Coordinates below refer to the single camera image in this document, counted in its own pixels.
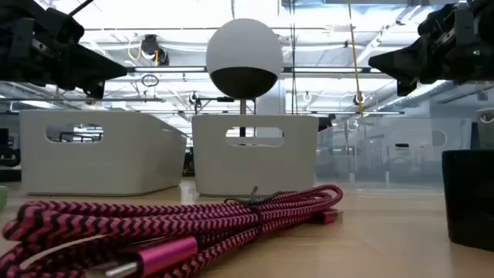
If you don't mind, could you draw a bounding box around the small white plastic bin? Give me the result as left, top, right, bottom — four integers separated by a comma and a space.
191, 114, 320, 197

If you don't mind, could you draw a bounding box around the black hanging cable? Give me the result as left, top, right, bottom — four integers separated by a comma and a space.
289, 0, 297, 116

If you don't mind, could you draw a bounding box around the black box item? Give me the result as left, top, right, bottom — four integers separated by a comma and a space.
442, 149, 494, 253

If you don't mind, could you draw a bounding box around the black monitor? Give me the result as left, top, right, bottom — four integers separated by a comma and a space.
317, 114, 333, 133

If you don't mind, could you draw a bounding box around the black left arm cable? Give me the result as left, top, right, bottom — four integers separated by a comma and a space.
68, 0, 96, 17

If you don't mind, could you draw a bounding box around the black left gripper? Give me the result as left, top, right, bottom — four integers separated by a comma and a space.
0, 0, 129, 100

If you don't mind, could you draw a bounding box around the clear plastic bin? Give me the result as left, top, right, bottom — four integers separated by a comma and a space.
315, 117, 472, 191

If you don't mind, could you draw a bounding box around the yellow hanging rope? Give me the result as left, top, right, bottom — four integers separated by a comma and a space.
347, 0, 365, 116

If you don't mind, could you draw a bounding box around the large white plastic bin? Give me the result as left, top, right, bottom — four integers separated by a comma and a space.
19, 109, 188, 197

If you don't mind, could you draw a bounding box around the hanging cable loop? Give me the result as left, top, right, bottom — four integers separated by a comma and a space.
140, 73, 161, 88

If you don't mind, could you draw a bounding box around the lamp pole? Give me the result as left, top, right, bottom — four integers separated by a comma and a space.
239, 98, 247, 138

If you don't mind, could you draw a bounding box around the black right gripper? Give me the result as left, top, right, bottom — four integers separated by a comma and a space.
367, 0, 494, 97

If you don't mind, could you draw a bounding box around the white black globe lamp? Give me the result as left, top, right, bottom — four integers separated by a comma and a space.
205, 18, 284, 100

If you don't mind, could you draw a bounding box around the long ceiling light strip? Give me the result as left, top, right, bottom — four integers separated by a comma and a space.
126, 66, 391, 75

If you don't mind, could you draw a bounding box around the pink black braided usb cable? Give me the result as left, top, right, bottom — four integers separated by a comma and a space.
0, 184, 344, 278

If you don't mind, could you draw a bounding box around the black office chair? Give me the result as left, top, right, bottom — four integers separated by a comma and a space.
0, 144, 21, 168

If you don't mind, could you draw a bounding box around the ceiling cable reel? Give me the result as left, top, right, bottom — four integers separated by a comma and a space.
139, 33, 171, 67

